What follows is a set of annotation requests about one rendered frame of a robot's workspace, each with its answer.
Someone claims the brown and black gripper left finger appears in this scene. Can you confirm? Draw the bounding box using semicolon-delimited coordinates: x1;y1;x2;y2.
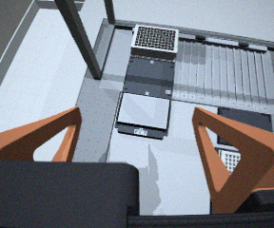
0;106;82;162

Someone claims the grey flat base plate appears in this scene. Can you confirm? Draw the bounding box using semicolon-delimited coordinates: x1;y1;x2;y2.
72;67;120;162

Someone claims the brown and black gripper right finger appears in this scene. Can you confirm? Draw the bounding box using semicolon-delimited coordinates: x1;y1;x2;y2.
192;106;274;214

